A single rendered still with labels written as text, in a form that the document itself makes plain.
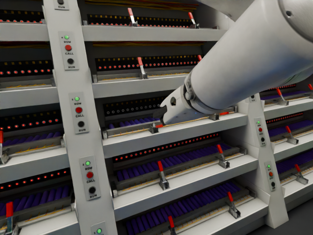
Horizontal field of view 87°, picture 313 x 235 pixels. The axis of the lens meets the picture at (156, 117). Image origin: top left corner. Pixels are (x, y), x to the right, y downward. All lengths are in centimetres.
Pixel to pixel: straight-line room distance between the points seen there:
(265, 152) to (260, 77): 69
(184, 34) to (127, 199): 64
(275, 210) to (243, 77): 79
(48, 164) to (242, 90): 50
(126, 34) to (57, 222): 62
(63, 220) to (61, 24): 58
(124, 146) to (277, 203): 70
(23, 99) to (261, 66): 56
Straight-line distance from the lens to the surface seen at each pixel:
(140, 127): 60
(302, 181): 111
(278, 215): 96
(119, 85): 57
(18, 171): 58
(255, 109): 85
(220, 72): 21
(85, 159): 54
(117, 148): 54
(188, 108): 28
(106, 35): 64
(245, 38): 19
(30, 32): 65
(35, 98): 58
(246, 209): 85
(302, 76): 29
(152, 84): 60
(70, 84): 56
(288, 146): 102
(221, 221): 79
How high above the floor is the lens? 51
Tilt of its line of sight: 3 degrees up
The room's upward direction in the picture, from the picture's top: 11 degrees counter-clockwise
